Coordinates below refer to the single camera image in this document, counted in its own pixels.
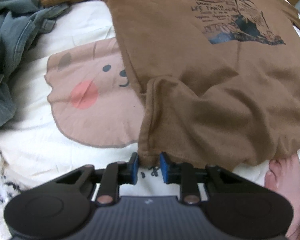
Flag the brown printed t-shirt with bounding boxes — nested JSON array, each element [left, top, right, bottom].
[[39, 0, 300, 170]]

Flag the grey-blue pants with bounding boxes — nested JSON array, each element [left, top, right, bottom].
[[0, 0, 70, 133]]

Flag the person's foot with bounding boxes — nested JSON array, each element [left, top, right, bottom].
[[264, 154, 300, 240]]

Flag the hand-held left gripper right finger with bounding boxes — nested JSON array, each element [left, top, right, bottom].
[[159, 152, 240, 205]]

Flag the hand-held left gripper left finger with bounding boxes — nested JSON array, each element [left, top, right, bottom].
[[56, 152, 138, 205]]

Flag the spotted fuzzy blanket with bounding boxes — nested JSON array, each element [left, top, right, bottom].
[[0, 132, 25, 205]]

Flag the cream bear printed blanket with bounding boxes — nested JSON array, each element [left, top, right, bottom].
[[0, 0, 300, 200]]

